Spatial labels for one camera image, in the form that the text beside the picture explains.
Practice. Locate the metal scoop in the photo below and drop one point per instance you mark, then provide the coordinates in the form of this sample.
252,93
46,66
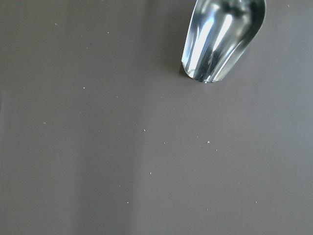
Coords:
219,33

